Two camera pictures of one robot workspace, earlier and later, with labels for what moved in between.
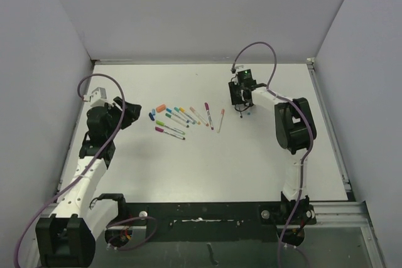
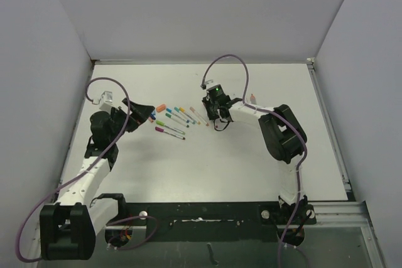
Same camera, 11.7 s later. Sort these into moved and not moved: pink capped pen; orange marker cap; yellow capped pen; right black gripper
Moved: right black gripper
Not moved: pink capped pen; yellow capped pen; orange marker cap
